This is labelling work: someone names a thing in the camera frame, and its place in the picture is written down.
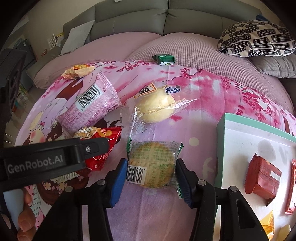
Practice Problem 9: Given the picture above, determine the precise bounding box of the green-edged biscuit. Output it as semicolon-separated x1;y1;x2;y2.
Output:
126;138;184;190

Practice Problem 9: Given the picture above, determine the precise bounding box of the red nice snack packet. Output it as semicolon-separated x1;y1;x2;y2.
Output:
74;126;122;175

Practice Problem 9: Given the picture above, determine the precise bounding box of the clear-wrapped round bun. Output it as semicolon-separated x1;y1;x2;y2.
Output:
120;81;200;143

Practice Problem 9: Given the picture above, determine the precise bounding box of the orange-yellow snack bag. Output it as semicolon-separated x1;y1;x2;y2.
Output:
260;211;275;240

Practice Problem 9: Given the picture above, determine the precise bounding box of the yellow jelly cup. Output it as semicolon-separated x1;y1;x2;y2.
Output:
277;224;291;241

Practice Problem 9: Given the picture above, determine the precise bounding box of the person's left hand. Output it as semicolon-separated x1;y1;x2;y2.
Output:
1;188;36;240

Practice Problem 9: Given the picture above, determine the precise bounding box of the pink cartoon print cloth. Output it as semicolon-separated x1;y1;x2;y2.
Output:
14;59;296;241

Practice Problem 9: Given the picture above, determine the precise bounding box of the mint-edged white box lid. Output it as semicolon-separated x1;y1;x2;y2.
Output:
215;113;295;240

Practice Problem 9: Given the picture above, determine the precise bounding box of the red foil block packet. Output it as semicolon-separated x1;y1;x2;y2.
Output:
244;153;282;206

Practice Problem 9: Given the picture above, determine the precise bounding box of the pink barcode snack pack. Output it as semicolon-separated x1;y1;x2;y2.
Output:
57;71;122;136

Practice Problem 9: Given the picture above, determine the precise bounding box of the red patterned flat packet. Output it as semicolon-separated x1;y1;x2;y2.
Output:
285;159;296;215

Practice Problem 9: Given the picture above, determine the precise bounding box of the orange-white candy packet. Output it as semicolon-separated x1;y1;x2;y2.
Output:
61;64;95;79

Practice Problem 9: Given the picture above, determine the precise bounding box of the small dark green packet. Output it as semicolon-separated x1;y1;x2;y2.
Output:
152;54;175;66

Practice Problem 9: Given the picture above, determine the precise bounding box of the pink waffle blanket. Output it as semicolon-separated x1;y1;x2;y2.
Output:
27;32;294;113

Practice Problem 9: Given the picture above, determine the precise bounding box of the light grey small pillow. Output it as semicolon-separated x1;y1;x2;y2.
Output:
60;20;95;55

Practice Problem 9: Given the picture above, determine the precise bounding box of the grey cushion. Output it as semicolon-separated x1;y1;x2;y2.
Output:
250;54;296;78

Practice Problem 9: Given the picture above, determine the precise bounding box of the black-white patterned pillow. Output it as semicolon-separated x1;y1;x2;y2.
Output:
217;20;295;58

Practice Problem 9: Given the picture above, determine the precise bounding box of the grey sofa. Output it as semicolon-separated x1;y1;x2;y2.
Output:
25;0;296;93

